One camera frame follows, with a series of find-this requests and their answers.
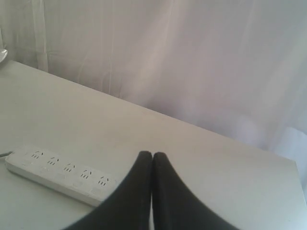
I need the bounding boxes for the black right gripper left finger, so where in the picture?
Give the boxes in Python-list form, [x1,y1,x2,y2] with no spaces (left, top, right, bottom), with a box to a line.
[66,151,153,230]

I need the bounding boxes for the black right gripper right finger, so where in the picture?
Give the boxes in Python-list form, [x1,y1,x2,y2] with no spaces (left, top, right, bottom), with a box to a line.
[152,152,236,230]

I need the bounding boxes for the white five-outlet power strip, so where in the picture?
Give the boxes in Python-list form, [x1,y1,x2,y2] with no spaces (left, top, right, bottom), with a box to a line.
[5,146,117,207]

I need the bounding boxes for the white backdrop curtain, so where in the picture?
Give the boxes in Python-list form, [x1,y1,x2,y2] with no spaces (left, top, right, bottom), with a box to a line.
[0,0,307,159]

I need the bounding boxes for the wooden round base object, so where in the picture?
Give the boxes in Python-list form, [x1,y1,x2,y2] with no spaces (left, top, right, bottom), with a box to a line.
[0,49,8,63]

